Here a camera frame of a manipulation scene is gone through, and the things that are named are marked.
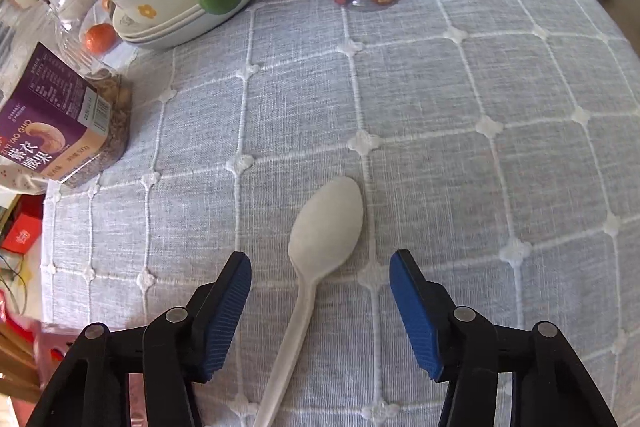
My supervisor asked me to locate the purple label nut jar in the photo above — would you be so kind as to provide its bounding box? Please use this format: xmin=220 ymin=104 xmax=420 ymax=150
xmin=0 ymin=42 xmax=135 ymax=189

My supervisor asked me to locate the beige plastic spoon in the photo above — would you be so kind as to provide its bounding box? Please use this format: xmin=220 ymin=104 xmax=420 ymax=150
xmin=252 ymin=176 xmax=365 ymax=427

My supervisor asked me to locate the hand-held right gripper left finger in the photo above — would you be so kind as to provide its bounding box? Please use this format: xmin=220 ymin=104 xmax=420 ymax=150
xmin=27 ymin=251 xmax=252 ymax=427

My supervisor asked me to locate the small orange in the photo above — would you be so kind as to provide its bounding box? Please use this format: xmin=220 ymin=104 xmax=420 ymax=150
xmin=83 ymin=23 xmax=119 ymax=54

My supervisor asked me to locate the red box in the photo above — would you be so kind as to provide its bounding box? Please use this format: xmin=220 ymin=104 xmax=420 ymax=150
xmin=0 ymin=213 xmax=44 ymax=254

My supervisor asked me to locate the clear plastic jar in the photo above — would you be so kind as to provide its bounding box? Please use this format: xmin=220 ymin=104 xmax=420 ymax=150
xmin=41 ymin=0 xmax=127 ymax=81

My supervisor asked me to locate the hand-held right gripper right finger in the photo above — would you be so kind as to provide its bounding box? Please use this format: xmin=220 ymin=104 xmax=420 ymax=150
xmin=389 ymin=249 xmax=618 ymax=427

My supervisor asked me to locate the pink perforated utensil basket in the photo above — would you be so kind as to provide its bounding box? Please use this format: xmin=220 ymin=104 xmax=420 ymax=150
xmin=37 ymin=321 xmax=148 ymax=427

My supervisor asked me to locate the grey checked tablecloth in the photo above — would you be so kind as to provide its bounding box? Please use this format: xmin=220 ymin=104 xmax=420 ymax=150
xmin=40 ymin=0 xmax=640 ymax=427

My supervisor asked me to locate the white floral cloth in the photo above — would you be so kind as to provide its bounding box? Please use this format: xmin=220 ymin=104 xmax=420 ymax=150
xmin=0 ymin=164 xmax=52 ymax=196

